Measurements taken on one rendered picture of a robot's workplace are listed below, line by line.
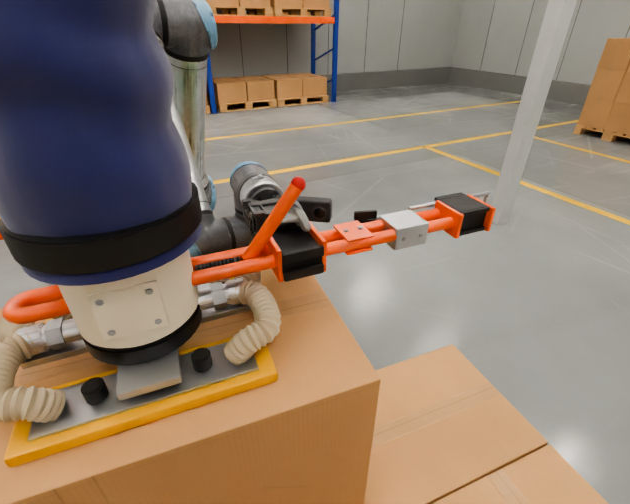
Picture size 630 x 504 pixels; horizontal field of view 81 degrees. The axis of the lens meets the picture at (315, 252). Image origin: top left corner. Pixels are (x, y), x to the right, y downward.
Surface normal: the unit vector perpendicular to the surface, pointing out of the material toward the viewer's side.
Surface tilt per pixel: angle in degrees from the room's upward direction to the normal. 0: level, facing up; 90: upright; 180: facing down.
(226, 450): 90
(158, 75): 78
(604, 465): 0
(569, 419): 0
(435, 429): 0
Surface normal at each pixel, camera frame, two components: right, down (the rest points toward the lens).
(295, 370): 0.00, -0.85
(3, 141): -0.37, 0.26
